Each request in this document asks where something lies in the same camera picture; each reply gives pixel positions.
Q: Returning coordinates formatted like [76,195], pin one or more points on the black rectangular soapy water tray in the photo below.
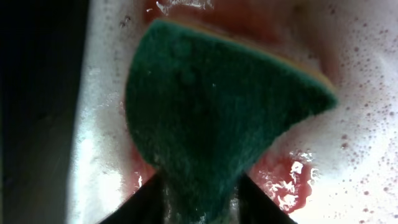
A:
[67,157]

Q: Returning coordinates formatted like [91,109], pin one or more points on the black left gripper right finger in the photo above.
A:
[255,207]

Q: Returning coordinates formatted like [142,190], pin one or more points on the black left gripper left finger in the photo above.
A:
[146,206]

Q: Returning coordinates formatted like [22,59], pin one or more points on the green and orange sponge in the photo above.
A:
[202,109]

